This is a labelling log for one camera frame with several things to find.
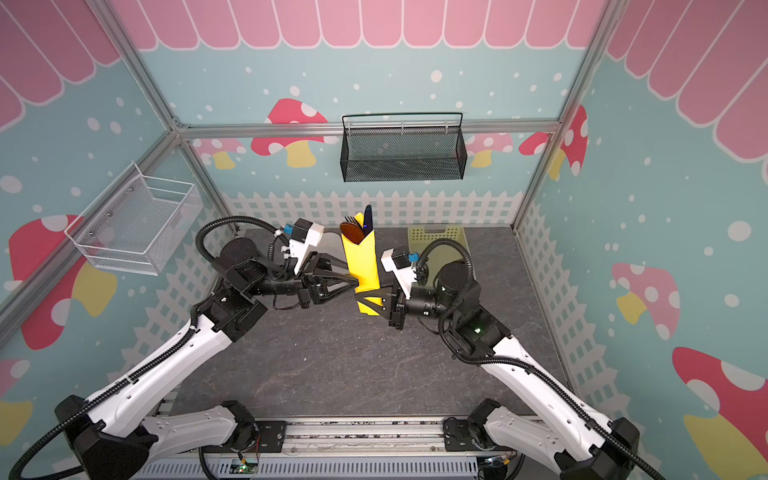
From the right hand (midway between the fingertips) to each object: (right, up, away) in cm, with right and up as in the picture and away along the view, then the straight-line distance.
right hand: (359, 296), depth 58 cm
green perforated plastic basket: (+17, +16, +55) cm, 60 cm away
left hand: (0, +2, -3) cm, 4 cm away
